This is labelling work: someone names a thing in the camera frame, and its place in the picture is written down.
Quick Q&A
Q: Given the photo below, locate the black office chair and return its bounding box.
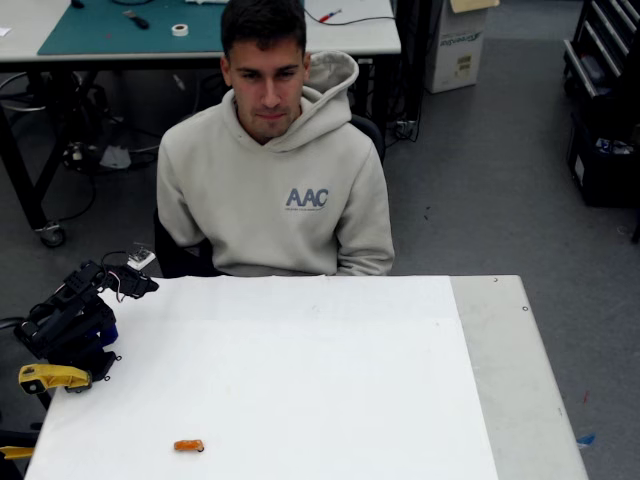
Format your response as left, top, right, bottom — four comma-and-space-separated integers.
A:
152, 113, 386, 279

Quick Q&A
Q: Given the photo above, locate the grey caster wheel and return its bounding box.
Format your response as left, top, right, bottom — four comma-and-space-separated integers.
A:
34, 222, 67, 249

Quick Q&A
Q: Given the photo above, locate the yellow clamp with grey jaw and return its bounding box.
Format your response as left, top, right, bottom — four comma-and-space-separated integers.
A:
18, 363, 94, 396

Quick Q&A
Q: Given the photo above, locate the white crumpled paper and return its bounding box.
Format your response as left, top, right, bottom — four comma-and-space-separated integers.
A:
98, 144, 132, 170

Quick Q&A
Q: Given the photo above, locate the man in beige hoodie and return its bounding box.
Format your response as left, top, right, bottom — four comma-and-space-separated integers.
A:
156, 0, 396, 277

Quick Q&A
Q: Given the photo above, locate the white paper sheet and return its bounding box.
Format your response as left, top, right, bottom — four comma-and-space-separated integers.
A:
23, 317, 501, 480

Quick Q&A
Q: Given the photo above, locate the yellow and black clamp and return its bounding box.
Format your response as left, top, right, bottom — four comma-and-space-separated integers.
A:
0, 429, 41, 471

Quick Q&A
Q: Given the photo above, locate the green cutting mat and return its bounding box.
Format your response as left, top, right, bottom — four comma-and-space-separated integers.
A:
37, 0, 306, 56

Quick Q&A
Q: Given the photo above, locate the grey workbench with black legs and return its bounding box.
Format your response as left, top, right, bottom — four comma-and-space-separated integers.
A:
0, 0, 403, 249

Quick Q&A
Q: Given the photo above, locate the white cardboard box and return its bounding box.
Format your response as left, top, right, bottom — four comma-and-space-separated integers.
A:
424, 0, 489, 95

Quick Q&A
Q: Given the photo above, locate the black storage bin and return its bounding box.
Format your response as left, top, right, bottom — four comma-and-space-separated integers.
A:
566, 107, 640, 209

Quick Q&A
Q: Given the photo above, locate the black drawer cabinet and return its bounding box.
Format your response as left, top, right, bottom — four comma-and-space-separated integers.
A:
562, 0, 640, 101

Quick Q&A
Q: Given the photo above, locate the black cable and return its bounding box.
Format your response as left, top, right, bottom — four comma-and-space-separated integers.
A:
302, 4, 397, 26

